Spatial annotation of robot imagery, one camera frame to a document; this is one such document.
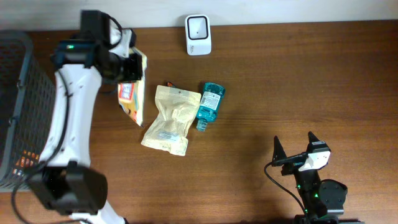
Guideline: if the dark grey mesh basket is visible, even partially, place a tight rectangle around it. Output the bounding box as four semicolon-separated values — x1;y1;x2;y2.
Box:
1;30;55;192

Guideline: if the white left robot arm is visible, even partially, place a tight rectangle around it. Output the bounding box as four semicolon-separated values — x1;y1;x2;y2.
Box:
22;10;147;223

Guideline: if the yellow wet wipes pack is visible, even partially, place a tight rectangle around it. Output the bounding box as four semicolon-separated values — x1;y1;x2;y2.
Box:
118;47;147;127

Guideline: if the white barcode scanner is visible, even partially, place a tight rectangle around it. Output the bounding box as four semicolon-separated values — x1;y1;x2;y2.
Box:
185;14;211;56

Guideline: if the beige kraft paper pouch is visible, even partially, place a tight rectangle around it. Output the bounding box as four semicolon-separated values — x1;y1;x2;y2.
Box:
141;85;201;156

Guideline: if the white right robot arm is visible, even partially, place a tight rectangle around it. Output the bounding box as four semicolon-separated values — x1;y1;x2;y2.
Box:
264;131;361;224

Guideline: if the teal mouthwash bottle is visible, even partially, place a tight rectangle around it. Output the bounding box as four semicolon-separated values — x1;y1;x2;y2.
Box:
197;82;225;132

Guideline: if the black packet with red item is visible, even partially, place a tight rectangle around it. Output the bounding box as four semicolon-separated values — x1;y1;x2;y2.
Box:
166;82;176;88

